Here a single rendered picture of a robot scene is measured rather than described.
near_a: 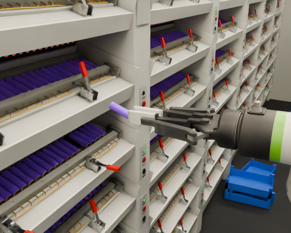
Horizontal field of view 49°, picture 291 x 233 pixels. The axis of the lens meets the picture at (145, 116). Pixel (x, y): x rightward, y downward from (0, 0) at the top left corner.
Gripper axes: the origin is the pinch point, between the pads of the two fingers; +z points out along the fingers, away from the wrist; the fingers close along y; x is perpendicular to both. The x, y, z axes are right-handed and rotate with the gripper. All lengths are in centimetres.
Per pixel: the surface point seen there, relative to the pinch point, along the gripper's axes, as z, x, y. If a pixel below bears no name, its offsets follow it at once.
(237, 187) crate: 3, 107, -130
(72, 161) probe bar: 18.9, 13.2, 4.3
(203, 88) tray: 13, 22, -84
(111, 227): 14.9, 38.2, -2.3
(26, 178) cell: 22.6, 11.8, 15.6
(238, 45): 14, 17, -158
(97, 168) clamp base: 14.0, 15.9, 1.2
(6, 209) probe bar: 18.7, 12.3, 24.7
